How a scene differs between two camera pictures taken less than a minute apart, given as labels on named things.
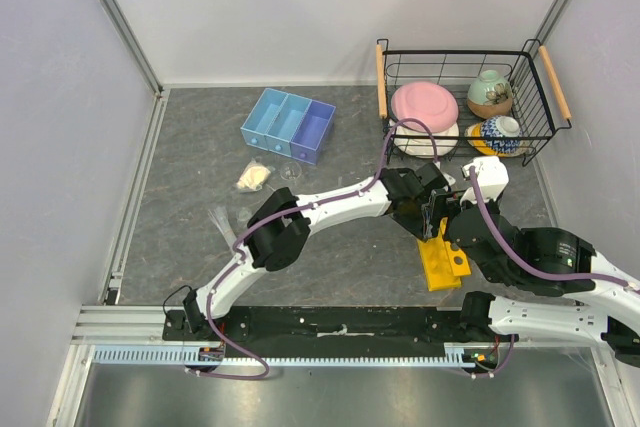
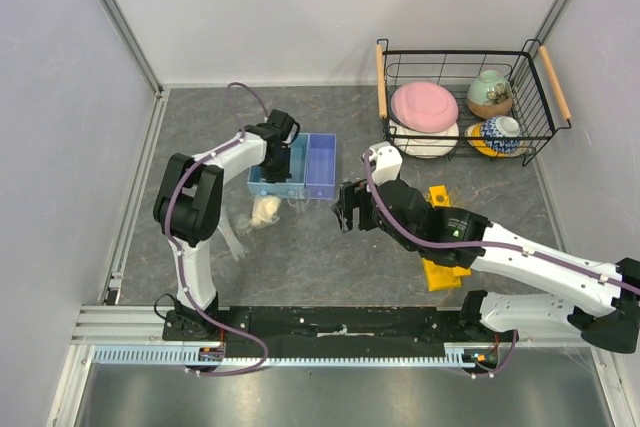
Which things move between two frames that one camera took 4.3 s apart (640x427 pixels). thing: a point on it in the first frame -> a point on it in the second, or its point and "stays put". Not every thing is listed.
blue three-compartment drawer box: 289,125 -> 313,166
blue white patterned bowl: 502,133 stays put
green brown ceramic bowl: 490,95 stays put
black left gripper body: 413,218 -> 278,171
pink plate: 432,104 stays put
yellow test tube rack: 443,265 stays put
